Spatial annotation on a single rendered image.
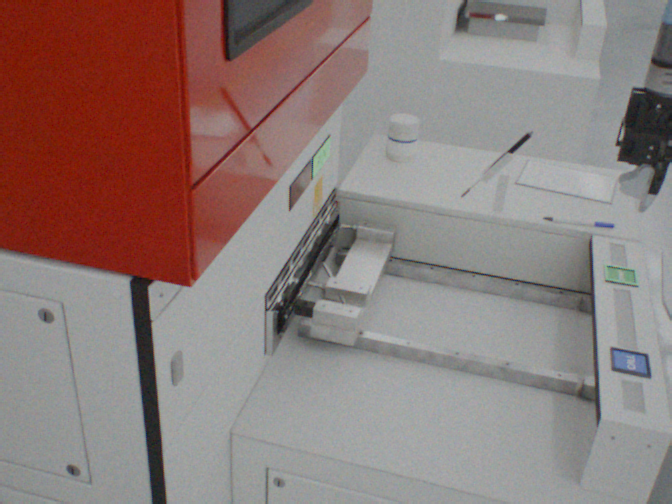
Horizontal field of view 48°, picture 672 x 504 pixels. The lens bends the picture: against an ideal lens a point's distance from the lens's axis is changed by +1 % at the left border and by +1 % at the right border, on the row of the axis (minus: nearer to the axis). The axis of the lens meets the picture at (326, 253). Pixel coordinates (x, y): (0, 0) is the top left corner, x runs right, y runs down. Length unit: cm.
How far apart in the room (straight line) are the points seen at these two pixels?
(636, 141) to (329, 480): 73
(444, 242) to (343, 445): 59
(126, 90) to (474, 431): 79
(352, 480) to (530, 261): 66
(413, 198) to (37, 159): 95
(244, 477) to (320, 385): 20
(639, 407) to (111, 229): 77
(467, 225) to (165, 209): 93
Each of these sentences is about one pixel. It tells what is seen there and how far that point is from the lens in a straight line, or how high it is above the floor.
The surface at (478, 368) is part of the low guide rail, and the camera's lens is 135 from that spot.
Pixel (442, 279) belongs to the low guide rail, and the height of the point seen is 83.
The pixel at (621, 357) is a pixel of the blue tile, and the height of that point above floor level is 96.
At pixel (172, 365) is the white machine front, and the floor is 109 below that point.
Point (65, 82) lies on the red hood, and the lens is 76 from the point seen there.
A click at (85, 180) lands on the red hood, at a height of 133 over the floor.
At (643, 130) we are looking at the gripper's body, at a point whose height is 124.
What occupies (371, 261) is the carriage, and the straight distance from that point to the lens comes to 152.
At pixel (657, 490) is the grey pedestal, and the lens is 205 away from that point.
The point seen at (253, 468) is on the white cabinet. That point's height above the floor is 75.
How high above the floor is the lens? 167
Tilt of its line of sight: 31 degrees down
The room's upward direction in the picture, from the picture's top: 3 degrees clockwise
